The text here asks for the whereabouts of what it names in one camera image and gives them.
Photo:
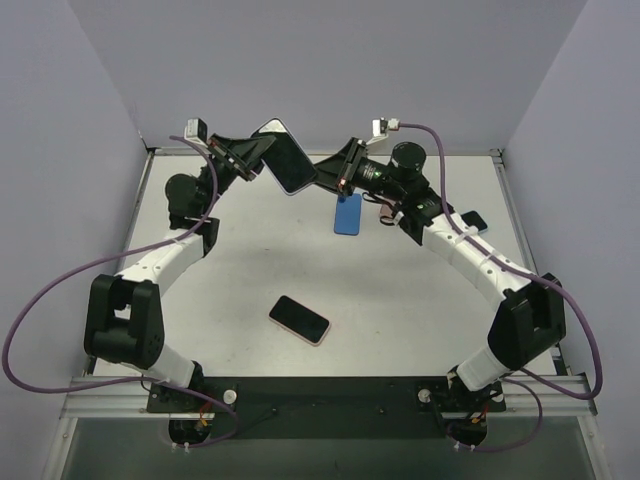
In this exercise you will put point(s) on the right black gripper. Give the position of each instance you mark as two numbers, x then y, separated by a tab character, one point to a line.
349	165

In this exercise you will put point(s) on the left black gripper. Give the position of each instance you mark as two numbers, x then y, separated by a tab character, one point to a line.
228	158

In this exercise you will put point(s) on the lavender phone case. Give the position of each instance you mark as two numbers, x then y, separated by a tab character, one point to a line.
295	190

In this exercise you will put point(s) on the pink phone case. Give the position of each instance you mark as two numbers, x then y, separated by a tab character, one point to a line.
388	214

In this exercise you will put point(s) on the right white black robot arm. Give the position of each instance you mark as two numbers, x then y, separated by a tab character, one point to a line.
529	310

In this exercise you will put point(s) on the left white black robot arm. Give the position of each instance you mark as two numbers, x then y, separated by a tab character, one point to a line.
125	322

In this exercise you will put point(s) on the phone in blue case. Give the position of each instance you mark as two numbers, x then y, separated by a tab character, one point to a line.
474	219

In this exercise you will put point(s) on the phone in pink case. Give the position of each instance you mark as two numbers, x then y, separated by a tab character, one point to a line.
299	320

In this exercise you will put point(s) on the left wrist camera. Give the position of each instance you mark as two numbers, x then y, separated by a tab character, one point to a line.
196	131

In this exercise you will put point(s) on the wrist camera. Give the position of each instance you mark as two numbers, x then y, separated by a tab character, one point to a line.
196	131
381	128

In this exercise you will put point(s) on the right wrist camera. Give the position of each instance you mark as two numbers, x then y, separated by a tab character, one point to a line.
381	128

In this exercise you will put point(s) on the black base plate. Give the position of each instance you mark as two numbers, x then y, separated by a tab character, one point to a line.
380	408

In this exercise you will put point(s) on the aluminium front rail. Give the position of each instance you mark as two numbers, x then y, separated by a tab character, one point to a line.
521	396

